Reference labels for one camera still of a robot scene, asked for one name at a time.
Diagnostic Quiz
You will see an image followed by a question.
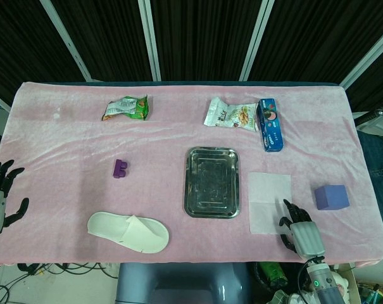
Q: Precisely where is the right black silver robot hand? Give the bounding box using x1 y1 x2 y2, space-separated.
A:
279 198 325 260

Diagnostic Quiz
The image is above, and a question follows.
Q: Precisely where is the white paper sheet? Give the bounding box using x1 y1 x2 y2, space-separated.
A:
248 172 292 235

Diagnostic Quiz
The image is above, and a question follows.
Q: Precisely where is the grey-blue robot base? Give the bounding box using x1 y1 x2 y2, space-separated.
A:
115 262 252 304

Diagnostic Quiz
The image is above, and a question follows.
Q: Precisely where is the metal tray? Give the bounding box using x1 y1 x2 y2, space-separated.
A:
183 146 242 219

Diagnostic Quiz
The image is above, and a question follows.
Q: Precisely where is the purple foam cube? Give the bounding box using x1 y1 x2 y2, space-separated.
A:
314 184 350 212

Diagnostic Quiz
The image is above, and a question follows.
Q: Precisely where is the green packet under table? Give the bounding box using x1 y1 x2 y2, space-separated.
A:
256 262 291 286

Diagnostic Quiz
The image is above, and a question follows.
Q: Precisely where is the blue denim fabric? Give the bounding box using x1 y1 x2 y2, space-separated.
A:
357 129 383 234

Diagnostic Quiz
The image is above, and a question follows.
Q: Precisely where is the blue Oreo cookie box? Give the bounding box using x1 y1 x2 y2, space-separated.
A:
256 98 286 153

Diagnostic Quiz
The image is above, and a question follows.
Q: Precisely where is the white disposable slipper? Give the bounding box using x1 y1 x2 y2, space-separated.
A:
87 211 170 254

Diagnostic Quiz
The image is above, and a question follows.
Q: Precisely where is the small purple toy block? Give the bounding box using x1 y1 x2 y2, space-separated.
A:
111 158 130 180

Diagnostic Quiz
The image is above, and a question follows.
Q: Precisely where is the white snack bag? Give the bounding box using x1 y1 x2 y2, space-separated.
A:
203 97 261 132

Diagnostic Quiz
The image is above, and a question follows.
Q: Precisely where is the green snack bag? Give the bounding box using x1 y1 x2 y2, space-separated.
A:
101 94 151 122

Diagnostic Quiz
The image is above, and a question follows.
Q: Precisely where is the pink table cloth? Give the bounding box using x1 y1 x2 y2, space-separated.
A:
0 81 383 269

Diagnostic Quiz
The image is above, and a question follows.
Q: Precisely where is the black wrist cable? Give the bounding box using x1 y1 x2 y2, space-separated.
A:
297 258 310 297

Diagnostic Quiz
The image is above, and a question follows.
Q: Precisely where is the black floor cable bundle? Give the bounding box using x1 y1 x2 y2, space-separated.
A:
0 262 120 304

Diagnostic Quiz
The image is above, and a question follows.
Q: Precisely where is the black corrugated hose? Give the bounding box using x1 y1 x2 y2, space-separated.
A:
357 108 383 128

